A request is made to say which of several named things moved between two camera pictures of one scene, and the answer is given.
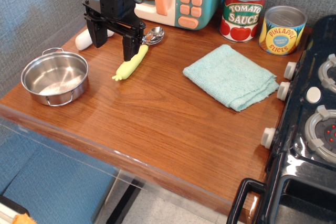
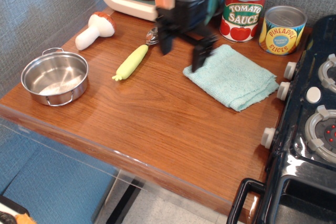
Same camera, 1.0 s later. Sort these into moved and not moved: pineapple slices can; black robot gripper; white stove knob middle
Moved: black robot gripper
Not moved: white stove knob middle; pineapple slices can
